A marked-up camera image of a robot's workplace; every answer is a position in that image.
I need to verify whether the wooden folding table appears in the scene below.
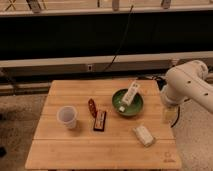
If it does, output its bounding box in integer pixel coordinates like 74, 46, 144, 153
25, 79, 182, 171

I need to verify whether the brown oval wooden piece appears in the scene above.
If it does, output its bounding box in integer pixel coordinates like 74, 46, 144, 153
88, 99, 97, 118

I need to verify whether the translucent white cup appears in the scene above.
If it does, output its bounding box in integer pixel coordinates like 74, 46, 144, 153
57, 106, 77, 129

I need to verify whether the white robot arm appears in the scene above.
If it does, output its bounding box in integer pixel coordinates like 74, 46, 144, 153
160, 60, 213, 124

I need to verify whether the dark red snack bar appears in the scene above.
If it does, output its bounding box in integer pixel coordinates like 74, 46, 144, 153
93, 110, 106, 131

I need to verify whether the white wall outlet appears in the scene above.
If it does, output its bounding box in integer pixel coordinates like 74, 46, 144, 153
88, 65, 93, 72

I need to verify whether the green ceramic bowl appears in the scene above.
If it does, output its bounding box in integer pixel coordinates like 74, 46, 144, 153
112, 89, 143, 117

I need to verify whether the black cable on floor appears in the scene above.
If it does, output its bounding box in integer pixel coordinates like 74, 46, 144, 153
170, 105, 181, 129

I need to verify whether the white sponge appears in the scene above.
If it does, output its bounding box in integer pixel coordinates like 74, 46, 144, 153
133, 125, 155, 147

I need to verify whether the black hanging cable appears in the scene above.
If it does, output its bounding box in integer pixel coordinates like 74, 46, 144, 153
101, 4, 135, 73

